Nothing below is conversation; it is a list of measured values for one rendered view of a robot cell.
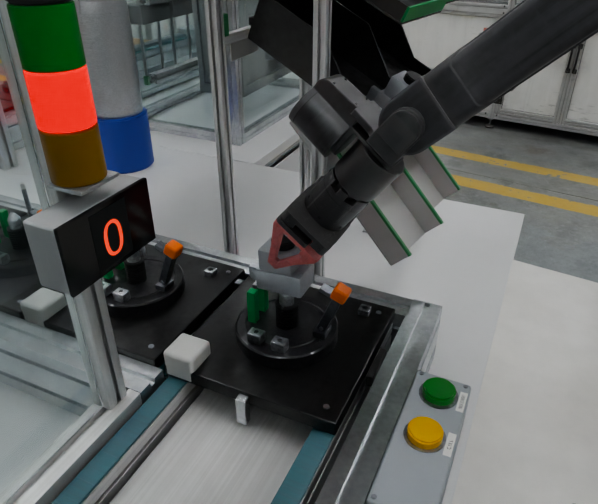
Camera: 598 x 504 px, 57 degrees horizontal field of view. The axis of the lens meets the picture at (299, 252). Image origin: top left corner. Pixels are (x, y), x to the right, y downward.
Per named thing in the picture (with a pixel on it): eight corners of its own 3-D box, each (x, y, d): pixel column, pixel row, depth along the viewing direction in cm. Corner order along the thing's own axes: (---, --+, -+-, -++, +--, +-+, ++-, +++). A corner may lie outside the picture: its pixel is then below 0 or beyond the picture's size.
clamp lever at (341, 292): (331, 326, 74) (353, 288, 70) (325, 335, 73) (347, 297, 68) (308, 312, 75) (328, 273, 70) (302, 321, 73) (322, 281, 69)
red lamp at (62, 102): (109, 119, 50) (99, 63, 47) (68, 137, 46) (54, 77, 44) (67, 112, 52) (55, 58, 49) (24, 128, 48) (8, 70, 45)
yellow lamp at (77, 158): (119, 171, 53) (109, 120, 50) (80, 192, 49) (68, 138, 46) (78, 163, 54) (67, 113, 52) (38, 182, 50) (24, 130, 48)
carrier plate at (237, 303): (394, 319, 83) (395, 307, 82) (335, 436, 65) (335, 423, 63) (253, 281, 92) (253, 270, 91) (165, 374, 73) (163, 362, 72)
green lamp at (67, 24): (99, 62, 47) (87, -1, 45) (54, 75, 43) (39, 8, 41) (55, 56, 49) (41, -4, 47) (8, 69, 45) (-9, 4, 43)
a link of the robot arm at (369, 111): (428, 129, 50) (453, 111, 57) (342, 36, 50) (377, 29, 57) (345, 209, 57) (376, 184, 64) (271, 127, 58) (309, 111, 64)
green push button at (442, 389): (456, 393, 70) (459, 382, 69) (450, 415, 67) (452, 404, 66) (425, 384, 72) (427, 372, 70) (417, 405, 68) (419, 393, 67)
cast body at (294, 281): (314, 281, 73) (313, 234, 70) (300, 299, 70) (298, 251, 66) (259, 268, 77) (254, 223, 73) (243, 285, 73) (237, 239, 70)
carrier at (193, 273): (245, 278, 92) (241, 211, 86) (156, 371, 74) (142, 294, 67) (129, 247, 101) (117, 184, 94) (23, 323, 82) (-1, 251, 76)
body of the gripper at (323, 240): (276, 219, 62) (314, 177, 57) (314, 183, 69) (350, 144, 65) (318, 260, 62) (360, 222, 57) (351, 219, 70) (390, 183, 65)
